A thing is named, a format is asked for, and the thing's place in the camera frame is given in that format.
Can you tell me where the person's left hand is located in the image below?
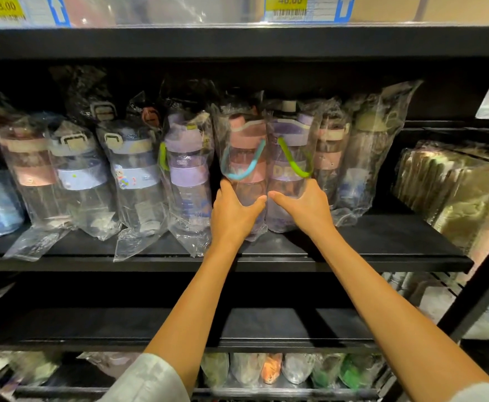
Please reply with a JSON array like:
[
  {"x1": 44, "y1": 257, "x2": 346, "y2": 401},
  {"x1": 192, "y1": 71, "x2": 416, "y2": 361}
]
[{"x1": 209, "y1": 178, "x2": 268, "y2": 245}]

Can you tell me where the person's right hand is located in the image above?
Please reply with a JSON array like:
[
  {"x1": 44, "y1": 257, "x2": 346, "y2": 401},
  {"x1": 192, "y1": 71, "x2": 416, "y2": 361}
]
[{"x1": 268, "y1": 178, "x2": 337, "y2": 240}]

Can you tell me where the purple lid flask green strap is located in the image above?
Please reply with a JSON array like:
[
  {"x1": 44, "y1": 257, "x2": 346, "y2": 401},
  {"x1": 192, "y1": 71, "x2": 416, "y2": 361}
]
[{"x1": 265, "y1": 99, "x2": 319, "y2": 234}]

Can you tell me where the pink lid flask teal strap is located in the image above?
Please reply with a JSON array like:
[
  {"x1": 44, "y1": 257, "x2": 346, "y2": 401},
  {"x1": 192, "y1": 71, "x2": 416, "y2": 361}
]
[{"x1": 212, "y1": 104, "x2": 269, "y2": 242}]

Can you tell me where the person's right forearm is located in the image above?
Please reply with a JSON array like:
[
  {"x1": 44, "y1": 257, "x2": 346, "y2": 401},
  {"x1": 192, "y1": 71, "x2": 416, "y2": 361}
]
[{"x1": 309, "y1": 227, "x2": 489, "y2": 402}]

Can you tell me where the person's left forearm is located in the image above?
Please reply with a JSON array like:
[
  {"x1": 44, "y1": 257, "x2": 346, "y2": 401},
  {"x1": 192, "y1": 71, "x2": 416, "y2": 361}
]
[{"x1": 144, "y1": 240, "x2": 250, "y2": 396}]

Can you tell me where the row of bagged water bottles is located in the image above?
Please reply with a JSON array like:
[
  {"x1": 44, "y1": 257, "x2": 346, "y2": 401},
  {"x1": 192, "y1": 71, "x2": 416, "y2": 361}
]
[{"x1": 0, "y1": 64, "x2": 424, "y2": 263}]

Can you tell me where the black metal shelf unit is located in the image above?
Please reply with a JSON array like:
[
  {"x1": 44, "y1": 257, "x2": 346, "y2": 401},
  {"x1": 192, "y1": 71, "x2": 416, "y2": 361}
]
[{"x1": 0, "y1": 25, "x2": 489, "y2": 402}]

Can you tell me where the row of colourful bagged cups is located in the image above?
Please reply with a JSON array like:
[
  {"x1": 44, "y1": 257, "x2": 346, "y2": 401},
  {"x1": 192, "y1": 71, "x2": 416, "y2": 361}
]
[{"x1": 200, "y1": 351, "x2": 386, "y2": 391}]

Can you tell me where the row of tan bagged packets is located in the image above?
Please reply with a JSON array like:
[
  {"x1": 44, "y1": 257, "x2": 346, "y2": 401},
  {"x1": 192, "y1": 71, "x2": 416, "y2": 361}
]
[{"x1": 391, "y1": 140, "x2": 489, "y2": 285}]

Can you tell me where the yellow and blue price tag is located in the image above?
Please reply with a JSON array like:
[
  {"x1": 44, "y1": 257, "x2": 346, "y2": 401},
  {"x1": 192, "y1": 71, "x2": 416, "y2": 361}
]
[
  {"x1": 0, "y1": 0, "x2": 72, "y2": 29},
  {"x1": 264, "y1": 0, "x2": 356, "y2": 24}
]

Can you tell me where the white left sleeve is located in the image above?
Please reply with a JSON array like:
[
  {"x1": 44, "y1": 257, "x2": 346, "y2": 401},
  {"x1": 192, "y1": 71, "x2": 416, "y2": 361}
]
[{"x1": 97, "y1": 353, "x2": 191, "y2": 402}]

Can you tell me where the white sleeve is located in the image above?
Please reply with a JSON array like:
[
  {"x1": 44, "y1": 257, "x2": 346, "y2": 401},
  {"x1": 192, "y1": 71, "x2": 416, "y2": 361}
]
[
  {"x1": 449, "y1": 382, "x2": 489, "y2": 402},
  {"x1": 97, "y1": 353, "x2": 191, "y2": 402}
]

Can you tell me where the clear bagged items pile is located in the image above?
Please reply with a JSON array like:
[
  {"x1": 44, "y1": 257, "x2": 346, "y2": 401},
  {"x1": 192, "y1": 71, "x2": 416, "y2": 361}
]
[{"x1": 0, "y1": 351, "x2": 141, "y2": 387}]

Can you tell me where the white right sleeve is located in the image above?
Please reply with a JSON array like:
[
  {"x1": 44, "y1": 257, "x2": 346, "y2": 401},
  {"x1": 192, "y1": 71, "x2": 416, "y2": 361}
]
[{"x1": 449, "y1": 382, "x2": 489, "y2": 402}]

